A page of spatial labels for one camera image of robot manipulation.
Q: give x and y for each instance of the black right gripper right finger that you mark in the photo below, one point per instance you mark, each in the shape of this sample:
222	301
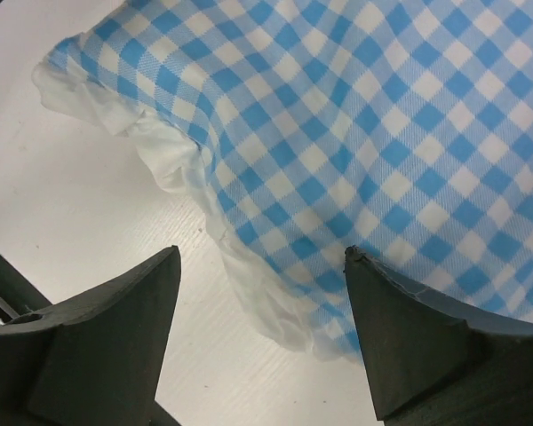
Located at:
432	360

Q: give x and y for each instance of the blue gingham mattress pad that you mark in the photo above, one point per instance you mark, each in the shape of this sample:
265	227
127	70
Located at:
302	128

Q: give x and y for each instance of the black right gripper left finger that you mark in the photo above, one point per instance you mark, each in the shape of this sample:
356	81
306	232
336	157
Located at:
80	355

